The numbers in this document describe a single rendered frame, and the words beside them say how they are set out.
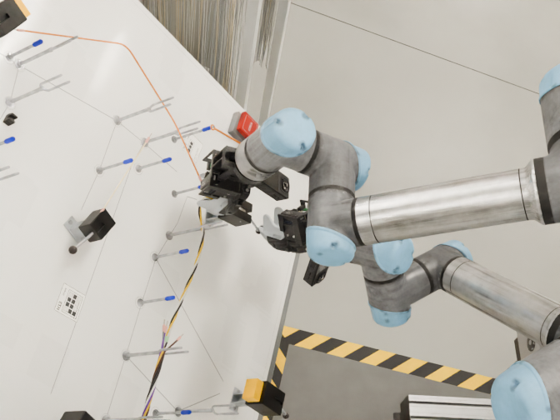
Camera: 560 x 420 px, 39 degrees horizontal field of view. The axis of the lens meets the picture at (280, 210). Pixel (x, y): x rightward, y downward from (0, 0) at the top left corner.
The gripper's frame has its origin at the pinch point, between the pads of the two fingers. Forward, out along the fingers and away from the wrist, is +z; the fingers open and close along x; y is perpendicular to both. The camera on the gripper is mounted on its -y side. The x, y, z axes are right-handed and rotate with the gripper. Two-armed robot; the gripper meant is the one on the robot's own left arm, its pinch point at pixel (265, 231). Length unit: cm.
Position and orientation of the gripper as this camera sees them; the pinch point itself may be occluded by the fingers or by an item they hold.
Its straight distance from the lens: 164.3
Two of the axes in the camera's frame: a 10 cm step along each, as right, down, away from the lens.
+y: -1.9, -8.9, -4.1
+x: -6.6, 4.2, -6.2
